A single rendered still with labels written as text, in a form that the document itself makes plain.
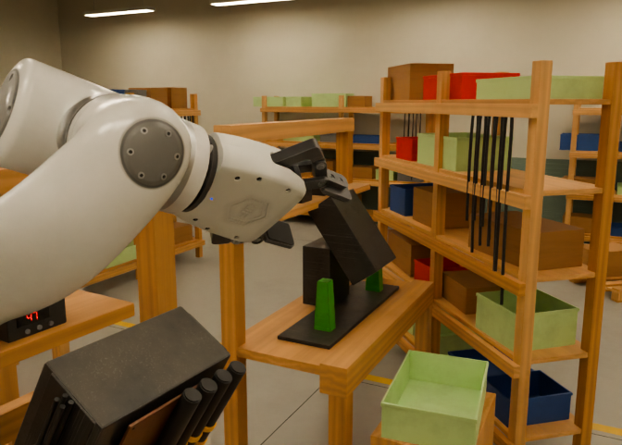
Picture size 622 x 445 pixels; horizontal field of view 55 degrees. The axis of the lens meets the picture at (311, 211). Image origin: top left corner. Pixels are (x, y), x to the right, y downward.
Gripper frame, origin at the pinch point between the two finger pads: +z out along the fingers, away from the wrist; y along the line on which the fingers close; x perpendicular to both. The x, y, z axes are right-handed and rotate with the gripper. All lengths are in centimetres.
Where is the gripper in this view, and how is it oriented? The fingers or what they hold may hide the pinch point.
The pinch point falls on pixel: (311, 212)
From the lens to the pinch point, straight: 64.3
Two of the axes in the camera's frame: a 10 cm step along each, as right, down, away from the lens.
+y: 6.5, -5.5, -5.2
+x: -2.4, -8.0, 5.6
